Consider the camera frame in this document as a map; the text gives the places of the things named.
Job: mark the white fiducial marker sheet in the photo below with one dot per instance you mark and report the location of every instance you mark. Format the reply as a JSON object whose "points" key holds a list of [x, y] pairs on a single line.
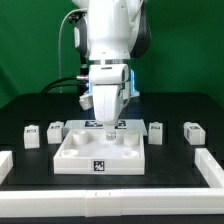
{"points": [[129, 124]]}

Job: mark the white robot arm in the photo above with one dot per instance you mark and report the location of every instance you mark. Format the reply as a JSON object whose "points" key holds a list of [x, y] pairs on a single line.
{"points": [[109, 34]]}

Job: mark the white square tabletop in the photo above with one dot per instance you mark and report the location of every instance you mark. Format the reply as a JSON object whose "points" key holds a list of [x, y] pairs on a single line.
{"points": [[88, 151]]}

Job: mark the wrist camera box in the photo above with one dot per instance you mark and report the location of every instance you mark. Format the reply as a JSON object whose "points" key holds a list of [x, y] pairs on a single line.
{"points": [[86, 101]]}

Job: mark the white U-shaped boundary fence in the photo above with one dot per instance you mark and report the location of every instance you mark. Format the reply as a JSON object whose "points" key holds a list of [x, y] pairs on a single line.
{"points": [[120, 202]]}

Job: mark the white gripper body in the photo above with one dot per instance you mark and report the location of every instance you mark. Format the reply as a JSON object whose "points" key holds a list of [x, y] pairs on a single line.
{"points": [[110, 87]]}

